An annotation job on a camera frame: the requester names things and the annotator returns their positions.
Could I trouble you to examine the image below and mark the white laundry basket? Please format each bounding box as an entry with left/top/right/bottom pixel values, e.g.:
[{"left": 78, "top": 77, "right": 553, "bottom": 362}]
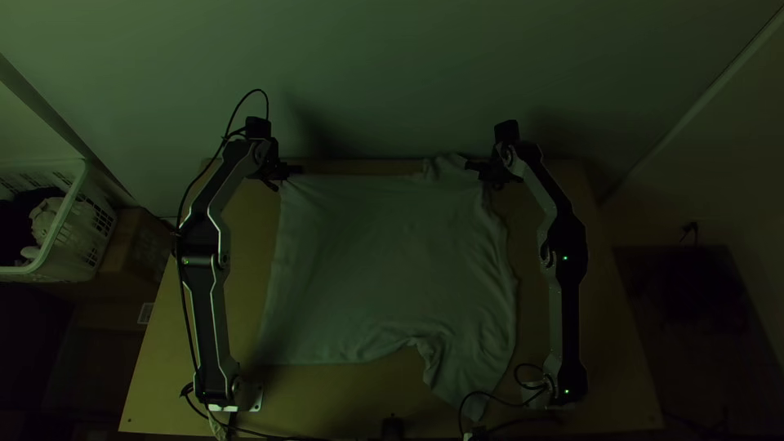
[{"left": 0, "top": 158, "right": 121, "bottom": 283}]

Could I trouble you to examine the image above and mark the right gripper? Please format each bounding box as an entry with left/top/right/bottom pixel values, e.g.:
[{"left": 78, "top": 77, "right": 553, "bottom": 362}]
[{"left": 465, "top": 144, "right": 513, "bottom": 189}]

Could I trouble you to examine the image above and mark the cardboard box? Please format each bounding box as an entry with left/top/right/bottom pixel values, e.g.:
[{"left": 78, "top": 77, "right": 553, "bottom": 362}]
[{"left": 97, "top": 207, "right": 177, "bottom": 284}]

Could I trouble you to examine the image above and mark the heap of clothes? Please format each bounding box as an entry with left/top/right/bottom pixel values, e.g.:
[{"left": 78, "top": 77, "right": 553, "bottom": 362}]
[{"left": 0, "top": 186, "right": 69, "bottom": 268}]

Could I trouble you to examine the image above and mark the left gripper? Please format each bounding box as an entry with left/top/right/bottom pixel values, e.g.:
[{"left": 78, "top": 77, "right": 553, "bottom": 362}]
[{"left": 261, "top": 139, "right": 305, "bottom": 192}]

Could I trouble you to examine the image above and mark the white t-shirt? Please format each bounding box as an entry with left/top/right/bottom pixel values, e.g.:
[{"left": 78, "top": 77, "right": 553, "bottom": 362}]
[{"left": 256, "top": 152, "right": 519, "bottom": 424}]

